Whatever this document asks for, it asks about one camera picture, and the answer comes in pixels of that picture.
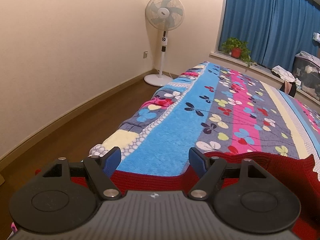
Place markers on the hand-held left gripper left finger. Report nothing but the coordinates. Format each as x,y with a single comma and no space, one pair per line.
112,160

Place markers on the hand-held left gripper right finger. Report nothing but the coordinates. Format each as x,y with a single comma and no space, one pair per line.
196,159

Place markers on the red knitted sweater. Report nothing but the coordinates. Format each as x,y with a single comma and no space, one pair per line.
275,163

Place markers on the floral striped blanket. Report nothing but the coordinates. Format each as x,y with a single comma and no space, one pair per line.
175,120

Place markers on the potted plant in red pot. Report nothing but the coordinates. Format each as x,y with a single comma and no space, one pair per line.
236,52

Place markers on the black hanging garment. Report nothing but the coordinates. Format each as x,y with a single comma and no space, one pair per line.
290,88

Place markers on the white crumpled cloth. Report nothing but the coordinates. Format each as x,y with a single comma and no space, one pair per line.
283,73

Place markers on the white standing fan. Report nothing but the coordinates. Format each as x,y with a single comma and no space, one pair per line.
163,13

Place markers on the blue curtain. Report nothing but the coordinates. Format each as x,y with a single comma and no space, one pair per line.
262,25

